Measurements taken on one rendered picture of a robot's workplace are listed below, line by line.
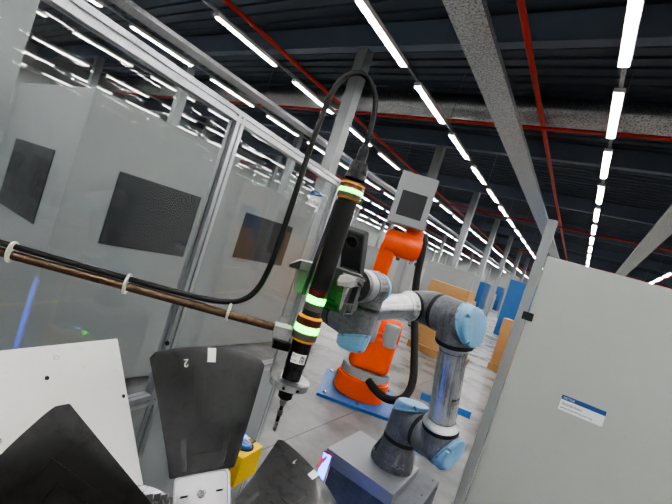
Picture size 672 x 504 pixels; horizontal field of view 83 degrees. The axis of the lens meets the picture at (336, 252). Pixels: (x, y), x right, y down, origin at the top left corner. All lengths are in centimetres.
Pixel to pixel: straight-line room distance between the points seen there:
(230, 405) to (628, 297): 207
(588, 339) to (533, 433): 58
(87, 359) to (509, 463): 215
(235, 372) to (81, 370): 30
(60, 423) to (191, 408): 28
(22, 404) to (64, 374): 8
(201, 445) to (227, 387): 11
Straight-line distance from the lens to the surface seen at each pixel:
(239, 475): 125
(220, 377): 83
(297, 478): 98
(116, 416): 96
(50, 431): 58
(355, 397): 472
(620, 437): 252
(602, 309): 242
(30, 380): 89
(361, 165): 66
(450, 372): 123
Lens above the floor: 172
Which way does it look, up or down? 1 degrees down
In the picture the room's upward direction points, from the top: 18 degrees clockwise
